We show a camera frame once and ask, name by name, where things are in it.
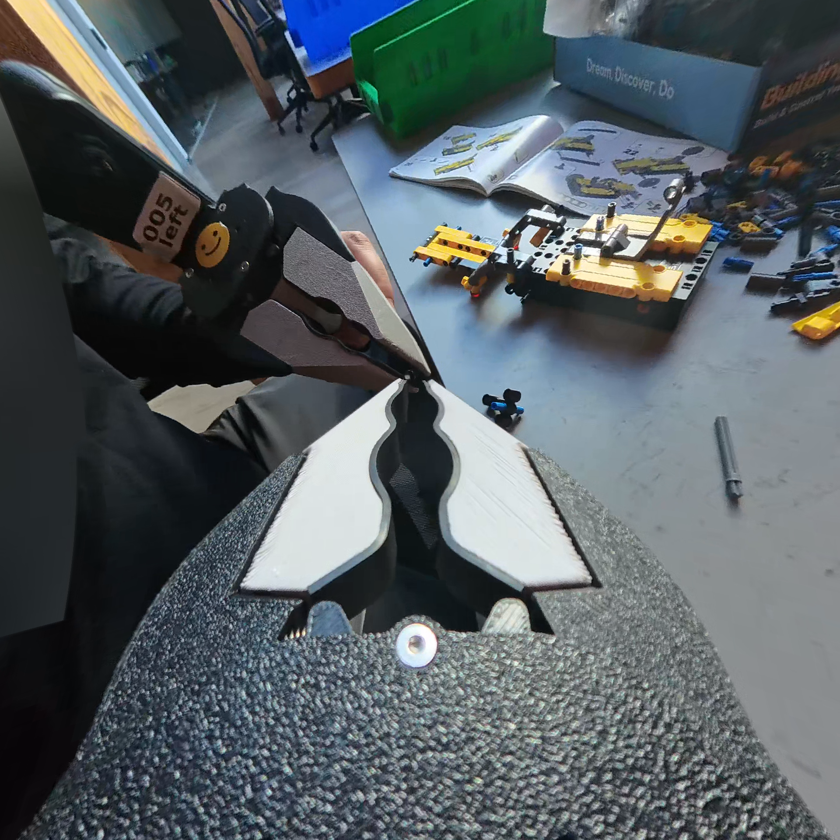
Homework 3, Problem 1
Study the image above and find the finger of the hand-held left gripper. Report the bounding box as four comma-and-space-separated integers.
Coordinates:
238, 298, 404, 389
266, 185, 435, 383

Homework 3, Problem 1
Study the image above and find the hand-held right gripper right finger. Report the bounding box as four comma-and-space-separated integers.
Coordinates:
425, 379, 598, 597

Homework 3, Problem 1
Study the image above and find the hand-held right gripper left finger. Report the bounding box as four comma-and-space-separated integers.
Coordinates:
238, 379, 406, 599

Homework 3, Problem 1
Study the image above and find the black connector piece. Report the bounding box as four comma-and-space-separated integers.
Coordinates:
482, 388, 526, 427

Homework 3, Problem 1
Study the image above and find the black axle rod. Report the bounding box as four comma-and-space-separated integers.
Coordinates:
715, 415, 744, 503

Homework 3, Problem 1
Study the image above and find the person's left forearm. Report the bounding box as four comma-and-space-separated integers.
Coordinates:
42, 217, 293, 401

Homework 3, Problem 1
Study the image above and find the grey desk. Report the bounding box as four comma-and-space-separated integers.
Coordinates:
331, 72, 840, 821

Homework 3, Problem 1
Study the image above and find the person's left hand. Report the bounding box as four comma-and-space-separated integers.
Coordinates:
340, 230, 396, 308

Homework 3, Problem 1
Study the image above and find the black office chair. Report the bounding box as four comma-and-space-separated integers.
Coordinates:
252, 0, 368, 152

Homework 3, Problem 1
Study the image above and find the person's black jacket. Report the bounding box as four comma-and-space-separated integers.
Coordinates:
66, 341, 277, 756

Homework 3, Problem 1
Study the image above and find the open instruction booklet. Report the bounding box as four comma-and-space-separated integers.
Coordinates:
389, 115, 731, 214

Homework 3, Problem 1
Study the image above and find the green plastic bin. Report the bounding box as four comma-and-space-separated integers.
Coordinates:
350, 0, 557, 139

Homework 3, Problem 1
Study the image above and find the blue plastic bin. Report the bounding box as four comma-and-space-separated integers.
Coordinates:
282, 0, 421, 70

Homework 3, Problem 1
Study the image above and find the yellow grey brick vehicle model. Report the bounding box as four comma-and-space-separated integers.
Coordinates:
412, 197, 719, 332

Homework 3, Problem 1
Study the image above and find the clear plastic bag of parts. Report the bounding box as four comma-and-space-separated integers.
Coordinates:
545, 0, 657, 40

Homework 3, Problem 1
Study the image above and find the blue cardboard kit box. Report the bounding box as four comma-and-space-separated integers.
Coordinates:
543, 0, 840, 155

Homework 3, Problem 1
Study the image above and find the pile of loose building pieces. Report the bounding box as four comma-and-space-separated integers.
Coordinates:
682, 147, 840, 342

